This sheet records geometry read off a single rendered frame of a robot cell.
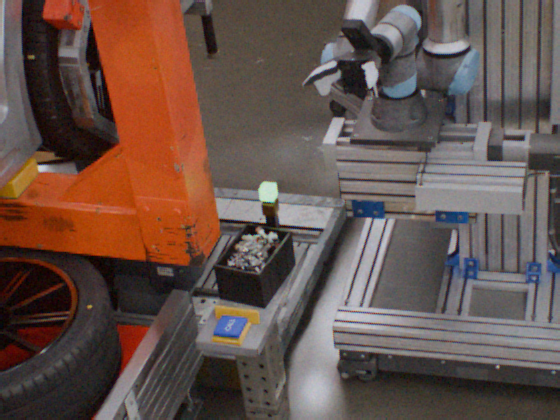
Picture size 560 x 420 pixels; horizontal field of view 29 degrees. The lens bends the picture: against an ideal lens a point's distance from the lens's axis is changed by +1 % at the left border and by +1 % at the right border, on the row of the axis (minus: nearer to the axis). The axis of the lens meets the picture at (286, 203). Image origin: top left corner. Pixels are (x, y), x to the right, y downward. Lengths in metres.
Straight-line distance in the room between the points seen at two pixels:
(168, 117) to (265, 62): 2.40
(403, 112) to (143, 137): 0.66
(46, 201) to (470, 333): 1.22
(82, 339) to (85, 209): 0.37
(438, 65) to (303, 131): 1.84
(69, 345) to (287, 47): 2.66
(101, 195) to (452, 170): 0.92
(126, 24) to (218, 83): 2.36
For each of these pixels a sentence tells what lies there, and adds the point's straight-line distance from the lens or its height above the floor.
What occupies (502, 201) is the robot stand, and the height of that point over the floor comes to 0.70.
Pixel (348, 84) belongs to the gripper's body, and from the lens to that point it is 2.30.
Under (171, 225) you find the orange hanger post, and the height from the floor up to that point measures 0.66.
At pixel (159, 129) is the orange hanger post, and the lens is 2.71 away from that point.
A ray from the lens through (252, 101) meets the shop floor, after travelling 4.75.
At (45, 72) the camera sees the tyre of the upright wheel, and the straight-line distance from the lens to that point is 3.15.
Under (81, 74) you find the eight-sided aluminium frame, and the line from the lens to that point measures 3.15.
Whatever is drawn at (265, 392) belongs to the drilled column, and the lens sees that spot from 3.07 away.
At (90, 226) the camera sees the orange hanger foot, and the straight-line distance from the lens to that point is 3.00.
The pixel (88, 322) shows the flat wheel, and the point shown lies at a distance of 2.87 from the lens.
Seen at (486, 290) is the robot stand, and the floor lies 0.21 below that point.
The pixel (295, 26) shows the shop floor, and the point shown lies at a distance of 5.36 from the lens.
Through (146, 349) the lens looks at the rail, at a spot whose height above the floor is 0.39.
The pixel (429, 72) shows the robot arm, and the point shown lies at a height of 1.00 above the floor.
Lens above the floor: 2.28
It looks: 34 degrees down
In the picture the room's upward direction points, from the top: 8 degrees counter-clockwise
